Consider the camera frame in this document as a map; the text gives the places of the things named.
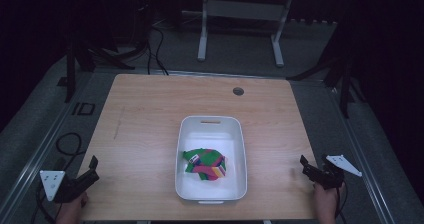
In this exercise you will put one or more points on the person's right hand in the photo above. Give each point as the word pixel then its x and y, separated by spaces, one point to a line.
pixel 326 204

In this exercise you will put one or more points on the white metal desk frame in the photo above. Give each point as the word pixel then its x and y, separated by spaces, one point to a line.
pixel 245 9

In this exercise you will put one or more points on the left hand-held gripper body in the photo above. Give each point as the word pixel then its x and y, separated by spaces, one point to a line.
pixel 68 187

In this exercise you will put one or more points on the green multicoloured cloth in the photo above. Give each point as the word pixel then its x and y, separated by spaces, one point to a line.
pixel 205 165

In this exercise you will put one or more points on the person's left hand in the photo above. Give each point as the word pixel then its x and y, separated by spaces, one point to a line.
pixel 71 210

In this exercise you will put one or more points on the black metal stand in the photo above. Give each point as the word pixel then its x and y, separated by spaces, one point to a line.
pixel 70 74
pixel 345 84

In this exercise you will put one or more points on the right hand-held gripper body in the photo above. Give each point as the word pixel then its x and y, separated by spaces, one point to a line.
pixel 330 175

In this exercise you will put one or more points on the white plastic bin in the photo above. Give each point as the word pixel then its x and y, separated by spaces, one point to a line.
pixel 211 192

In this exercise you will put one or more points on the metal floor rail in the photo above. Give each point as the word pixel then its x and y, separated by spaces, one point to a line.
pixel 363 170
pixel 36 157

